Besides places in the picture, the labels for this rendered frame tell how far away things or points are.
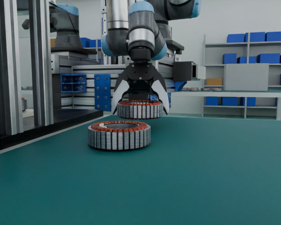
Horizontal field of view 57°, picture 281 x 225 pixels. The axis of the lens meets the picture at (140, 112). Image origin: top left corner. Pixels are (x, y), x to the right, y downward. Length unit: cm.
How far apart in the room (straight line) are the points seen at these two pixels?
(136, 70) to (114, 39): 25
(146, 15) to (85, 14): 744
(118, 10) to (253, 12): 668
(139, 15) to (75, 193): 59
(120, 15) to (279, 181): 72
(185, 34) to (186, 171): 703
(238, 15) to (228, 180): 715
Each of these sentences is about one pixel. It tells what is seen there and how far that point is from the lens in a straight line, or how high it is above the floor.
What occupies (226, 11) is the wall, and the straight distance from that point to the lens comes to 743.
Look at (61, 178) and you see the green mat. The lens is 33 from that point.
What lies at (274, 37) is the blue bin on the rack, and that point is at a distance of 689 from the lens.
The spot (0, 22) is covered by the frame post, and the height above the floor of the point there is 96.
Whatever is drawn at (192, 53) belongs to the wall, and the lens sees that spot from 724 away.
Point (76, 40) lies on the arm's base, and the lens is 144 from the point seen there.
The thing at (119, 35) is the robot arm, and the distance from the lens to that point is 90.
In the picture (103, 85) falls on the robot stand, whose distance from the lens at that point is 128.
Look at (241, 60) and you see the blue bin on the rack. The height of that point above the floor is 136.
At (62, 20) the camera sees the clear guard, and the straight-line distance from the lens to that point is 84.
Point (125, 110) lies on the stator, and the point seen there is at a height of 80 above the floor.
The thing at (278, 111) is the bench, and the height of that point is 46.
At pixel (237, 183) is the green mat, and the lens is 32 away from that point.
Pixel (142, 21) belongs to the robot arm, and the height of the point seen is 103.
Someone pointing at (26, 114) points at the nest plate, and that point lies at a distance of 75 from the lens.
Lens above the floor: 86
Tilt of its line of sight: 7 degrees down
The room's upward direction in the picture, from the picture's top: straight up
